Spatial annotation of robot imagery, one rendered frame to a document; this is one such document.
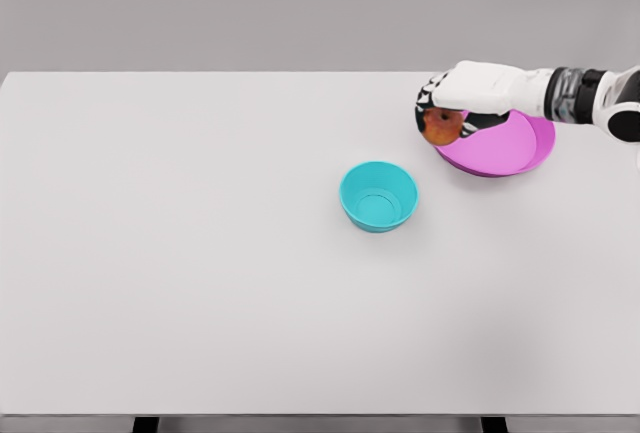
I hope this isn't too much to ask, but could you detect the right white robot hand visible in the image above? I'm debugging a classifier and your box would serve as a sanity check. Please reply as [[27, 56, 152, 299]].
[[413, 60, 525, 140]]

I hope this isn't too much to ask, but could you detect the red yellow apple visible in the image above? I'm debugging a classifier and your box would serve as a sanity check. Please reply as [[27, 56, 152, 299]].
[[422, 107, 465, 148]]

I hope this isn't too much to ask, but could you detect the pink plate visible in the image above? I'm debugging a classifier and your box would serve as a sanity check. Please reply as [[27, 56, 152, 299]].
[[432, 108, 557, 178]]

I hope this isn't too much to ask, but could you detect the blue bowl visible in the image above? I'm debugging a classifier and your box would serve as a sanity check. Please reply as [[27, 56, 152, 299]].
[[339, 160, 419, 234]]

